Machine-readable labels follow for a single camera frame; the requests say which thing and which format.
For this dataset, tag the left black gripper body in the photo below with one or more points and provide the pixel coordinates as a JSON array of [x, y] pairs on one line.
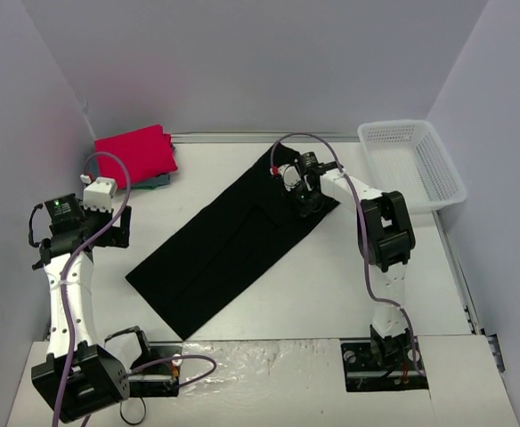
[[115, 227]]

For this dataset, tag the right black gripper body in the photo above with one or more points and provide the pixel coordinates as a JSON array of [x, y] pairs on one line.
[[302, 201]]

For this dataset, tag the black t shirt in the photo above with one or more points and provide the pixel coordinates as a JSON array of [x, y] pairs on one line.
[[225, 247]]

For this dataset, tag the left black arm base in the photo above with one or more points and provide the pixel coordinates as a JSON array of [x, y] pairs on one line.
[[160, 381]]

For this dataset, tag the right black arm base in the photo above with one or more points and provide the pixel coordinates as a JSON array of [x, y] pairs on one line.
[[363, 373]]

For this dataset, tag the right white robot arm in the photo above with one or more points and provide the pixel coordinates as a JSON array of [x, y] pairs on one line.
[[383, 224]]

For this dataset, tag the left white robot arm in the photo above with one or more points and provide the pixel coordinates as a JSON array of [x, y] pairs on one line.
[[82, 374]]

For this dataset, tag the folded red t shirt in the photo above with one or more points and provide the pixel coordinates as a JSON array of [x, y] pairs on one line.
[[146, 153]]

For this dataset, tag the folded teal t shirt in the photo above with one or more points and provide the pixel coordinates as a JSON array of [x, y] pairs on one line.
[[162, 180]]

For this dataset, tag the white plastic basket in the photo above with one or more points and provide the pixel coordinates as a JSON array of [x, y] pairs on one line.
[[408, 156]]

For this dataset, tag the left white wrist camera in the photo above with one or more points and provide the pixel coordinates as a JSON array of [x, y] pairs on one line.
[[98, 193]]

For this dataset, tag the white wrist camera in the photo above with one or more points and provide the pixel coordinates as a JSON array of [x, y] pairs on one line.
[[287, 175], [98, 193]]

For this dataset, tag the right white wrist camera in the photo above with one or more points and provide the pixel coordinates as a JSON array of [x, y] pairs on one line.
[[287, 175]]

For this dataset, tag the aluminium table rail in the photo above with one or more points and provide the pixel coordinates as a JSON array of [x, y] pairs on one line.
[[257, 137]]

